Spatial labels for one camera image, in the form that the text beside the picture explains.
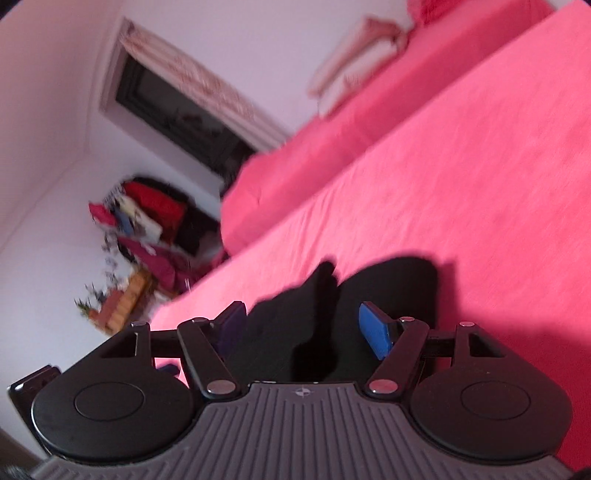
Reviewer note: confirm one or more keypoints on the pink bed blanket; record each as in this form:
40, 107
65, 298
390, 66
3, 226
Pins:
491, 180
271, 185

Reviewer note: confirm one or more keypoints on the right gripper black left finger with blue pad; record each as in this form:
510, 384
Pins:
140, 391

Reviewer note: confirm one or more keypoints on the dark window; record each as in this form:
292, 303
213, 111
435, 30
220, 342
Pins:
189, 126

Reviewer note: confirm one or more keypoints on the wooden shelf rack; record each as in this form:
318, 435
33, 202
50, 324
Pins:
111, 311

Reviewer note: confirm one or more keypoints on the upper pink pillow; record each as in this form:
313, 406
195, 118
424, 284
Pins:
362, 35

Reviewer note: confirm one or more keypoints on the pink pillow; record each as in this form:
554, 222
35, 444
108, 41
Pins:
351, 77
362, 35

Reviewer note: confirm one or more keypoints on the hanging clothes pile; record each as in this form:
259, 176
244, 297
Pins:
155, 226

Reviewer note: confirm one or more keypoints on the near pink bed blanket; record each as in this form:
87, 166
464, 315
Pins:
491, 180

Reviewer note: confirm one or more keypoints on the black pants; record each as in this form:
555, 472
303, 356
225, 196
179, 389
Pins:
311, 333

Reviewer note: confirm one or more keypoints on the far pink bed blanket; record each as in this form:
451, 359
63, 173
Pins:
271, 185

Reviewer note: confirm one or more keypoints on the lower pink pillow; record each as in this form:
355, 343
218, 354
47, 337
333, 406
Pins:
351, 77

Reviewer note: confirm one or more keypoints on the pink patterned curtain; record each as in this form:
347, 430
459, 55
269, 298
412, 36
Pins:
203, 87

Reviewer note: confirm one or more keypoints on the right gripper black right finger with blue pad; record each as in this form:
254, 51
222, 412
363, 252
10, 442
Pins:
465, 391

